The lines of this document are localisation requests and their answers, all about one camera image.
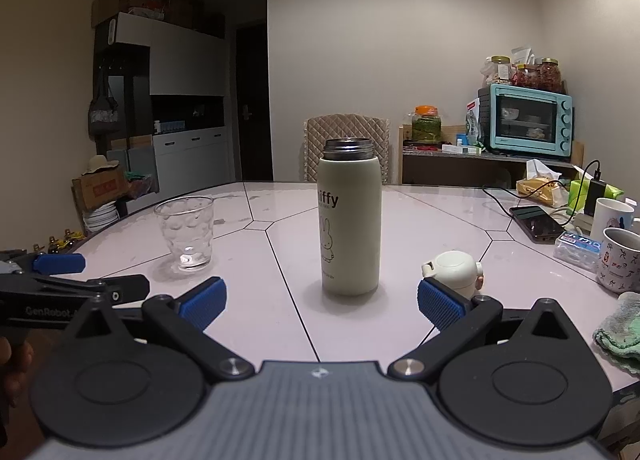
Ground printed metal mug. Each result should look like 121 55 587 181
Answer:
596 227 640 295

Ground glass jar red contents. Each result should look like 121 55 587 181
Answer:
515 63 540 90
539 58 562 94

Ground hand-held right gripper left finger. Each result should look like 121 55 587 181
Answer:
62 276 257 383

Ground stack of white plates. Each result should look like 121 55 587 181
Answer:
82 200 121 234

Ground white green snack bag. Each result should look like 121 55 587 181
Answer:
462 98 489 147

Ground green box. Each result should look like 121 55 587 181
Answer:
570 179 624 202

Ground black smartphone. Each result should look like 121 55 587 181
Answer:
509 205 566 244

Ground white and black cabinet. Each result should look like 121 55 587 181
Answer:
92 13 237 191

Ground black charger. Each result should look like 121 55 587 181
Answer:
584 179 607 216

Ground turquoise toaster oven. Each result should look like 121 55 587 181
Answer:
487 84 573 159

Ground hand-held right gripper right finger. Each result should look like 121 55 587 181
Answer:
387 276 577 383

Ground beige quilted chair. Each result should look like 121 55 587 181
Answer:
300 114 392 186

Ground person's left hand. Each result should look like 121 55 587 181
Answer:
0 337 36 421

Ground wooden side table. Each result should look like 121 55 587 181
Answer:
398 125 586 187

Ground cream insulated bottle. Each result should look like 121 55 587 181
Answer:
319 137 383 297

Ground grey hanging bag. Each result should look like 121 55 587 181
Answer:
88 73 121 137

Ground blue tissue packet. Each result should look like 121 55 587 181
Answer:
553 233 601 274

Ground pickle jar orange lid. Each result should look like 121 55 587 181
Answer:
411 105 444 143

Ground straw hat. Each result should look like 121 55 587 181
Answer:
82 154 121 176

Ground green cloth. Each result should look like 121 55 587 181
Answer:
593 291 640 374

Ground cream bottle cap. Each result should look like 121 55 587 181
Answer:
421 250 485 300

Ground boxes on cabinet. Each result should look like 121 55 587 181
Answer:
92 0 224 34

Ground black cable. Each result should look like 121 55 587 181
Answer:
481 159 602 221

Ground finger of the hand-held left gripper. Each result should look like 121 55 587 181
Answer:
0 273 151 308
0 250 87 277

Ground white mug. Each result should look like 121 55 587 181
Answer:
590 197 635 243

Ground glass jar pale contents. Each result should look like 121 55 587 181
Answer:
487 56 514 86

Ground dark door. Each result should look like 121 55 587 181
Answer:
235 23 274 182

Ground cardboard box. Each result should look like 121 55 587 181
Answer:
71 167 129 214

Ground clear glass bowl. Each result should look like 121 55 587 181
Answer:
153 195 216 272

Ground yellow tissue pack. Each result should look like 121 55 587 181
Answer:
516 159 571 207

